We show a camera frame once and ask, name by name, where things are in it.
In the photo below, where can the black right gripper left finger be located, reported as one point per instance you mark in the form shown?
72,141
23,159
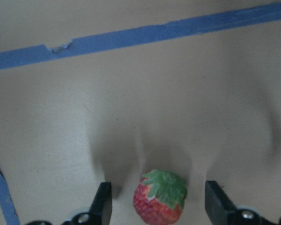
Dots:
100,210

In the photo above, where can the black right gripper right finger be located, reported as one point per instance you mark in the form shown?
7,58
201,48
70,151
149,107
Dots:
222,211

